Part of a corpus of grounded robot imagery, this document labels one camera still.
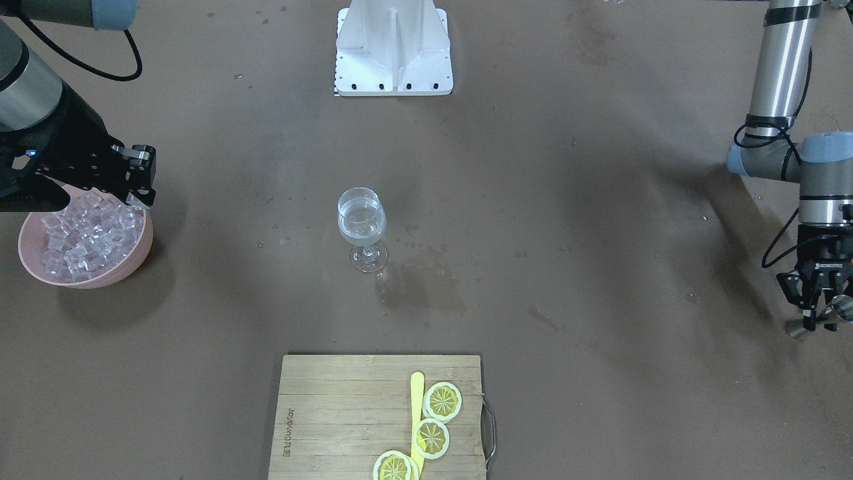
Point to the lemon slice upper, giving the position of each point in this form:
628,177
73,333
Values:
442,402

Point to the yellow plastic knife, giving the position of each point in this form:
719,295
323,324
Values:
416,394

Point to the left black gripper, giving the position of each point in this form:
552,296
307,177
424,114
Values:
820,258

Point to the lemon slice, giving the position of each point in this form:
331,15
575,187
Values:
442,402
430,439
392,465

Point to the pink bowl of ice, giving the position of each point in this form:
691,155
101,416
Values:
95,242

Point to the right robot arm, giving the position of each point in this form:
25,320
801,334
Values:
30,89

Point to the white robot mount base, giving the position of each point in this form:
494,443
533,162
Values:
392,48

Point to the brown table mat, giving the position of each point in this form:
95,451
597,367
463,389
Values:
565,214

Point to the lemon slice middle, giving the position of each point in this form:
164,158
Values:
430,439

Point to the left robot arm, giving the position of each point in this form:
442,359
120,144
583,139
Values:
821,164

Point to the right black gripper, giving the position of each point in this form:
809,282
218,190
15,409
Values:
74,141

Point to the wine glass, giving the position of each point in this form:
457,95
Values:
362,222

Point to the lemon slice lower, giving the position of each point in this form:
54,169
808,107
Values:
392,465

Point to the bamboo cutting board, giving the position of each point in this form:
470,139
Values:
337,413

